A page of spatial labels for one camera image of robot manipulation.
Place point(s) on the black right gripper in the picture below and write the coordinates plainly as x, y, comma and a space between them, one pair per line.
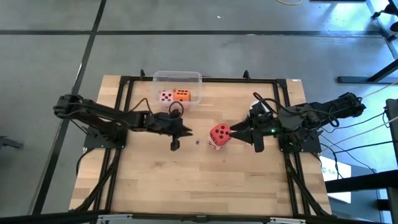
264, 124

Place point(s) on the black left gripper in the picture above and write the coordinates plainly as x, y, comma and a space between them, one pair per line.
164, 124

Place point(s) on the large red foam die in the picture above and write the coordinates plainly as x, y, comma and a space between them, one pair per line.
220, 134

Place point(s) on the large orange foam die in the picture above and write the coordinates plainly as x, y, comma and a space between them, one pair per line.
182, 95

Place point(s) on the large light pink foam die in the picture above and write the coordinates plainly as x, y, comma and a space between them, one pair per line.
166, 96

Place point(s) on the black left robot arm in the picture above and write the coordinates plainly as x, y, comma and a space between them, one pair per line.
102, 116

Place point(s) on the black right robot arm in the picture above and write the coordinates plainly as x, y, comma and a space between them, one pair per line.
323, 113

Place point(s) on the clear plastic container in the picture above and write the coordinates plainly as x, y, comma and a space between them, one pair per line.
177, 77

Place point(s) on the white printed sign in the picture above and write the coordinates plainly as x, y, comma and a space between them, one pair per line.
337, 177

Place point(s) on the black floor stand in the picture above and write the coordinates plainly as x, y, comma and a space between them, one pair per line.
367, 77

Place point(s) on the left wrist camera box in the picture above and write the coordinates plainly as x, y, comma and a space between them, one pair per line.
175, 145

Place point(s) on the black table frame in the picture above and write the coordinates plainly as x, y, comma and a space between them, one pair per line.
202, 79

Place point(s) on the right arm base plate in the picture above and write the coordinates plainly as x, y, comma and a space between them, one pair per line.
312, 146

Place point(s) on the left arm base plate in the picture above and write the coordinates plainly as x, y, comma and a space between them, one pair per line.
93, 141

